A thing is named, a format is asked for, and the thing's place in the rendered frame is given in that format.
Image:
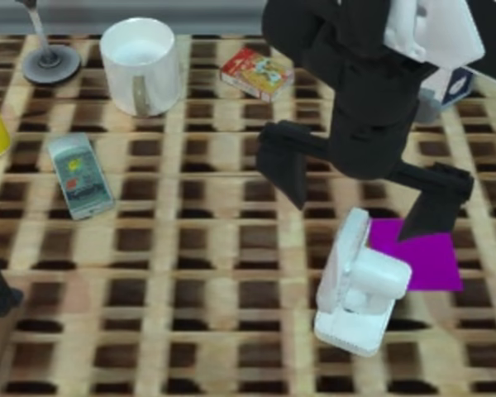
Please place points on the purple square paper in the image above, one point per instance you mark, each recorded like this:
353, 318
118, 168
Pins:
434, 264

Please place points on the small white plastic desk fan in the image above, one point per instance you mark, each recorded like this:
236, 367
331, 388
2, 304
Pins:
376, 277

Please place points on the grey round base gooseneck stand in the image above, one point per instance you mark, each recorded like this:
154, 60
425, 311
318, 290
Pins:
49, 66

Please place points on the grey cylinder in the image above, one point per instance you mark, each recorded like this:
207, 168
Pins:
427, 109

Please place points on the red card box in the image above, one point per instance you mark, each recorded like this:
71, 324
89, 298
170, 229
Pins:
256, 74

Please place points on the white and blue box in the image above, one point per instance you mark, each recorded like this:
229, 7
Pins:
459, 84

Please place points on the white mug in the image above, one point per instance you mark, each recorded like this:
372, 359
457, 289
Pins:
149, 78

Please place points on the silver printed box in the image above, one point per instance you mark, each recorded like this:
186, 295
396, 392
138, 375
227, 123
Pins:
80, 178

